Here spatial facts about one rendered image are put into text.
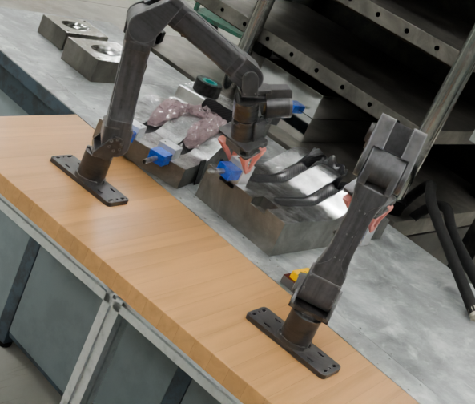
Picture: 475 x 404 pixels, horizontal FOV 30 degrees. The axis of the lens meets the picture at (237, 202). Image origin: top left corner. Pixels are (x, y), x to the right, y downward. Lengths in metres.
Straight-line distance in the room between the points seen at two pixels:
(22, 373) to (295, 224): 1.04
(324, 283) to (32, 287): 1.16
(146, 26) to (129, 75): 0.12
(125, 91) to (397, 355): 0.79
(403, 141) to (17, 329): 1.43
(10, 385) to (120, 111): 1.03
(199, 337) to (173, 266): 0.23
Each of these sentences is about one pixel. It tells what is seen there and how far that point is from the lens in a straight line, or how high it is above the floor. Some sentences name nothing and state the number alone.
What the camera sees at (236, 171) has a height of 0.92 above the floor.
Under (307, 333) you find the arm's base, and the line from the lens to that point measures 1.68.
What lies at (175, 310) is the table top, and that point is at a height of 0.80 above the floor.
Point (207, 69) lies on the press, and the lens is 3.26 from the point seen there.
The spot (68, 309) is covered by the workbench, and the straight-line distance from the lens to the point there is 2.48.
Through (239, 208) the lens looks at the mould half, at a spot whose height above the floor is 0.85.
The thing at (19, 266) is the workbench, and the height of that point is 0.27.
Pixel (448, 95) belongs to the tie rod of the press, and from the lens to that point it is 2.59.
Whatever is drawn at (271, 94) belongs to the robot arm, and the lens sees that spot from 1.93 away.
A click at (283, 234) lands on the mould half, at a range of 1.99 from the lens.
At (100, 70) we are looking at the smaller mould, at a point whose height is 0.84.
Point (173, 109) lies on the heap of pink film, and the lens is 2.30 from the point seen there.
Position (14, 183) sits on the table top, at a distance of 1.87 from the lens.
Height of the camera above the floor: 1.62
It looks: 22 degrees down
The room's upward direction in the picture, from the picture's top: 25 degrees clockwise
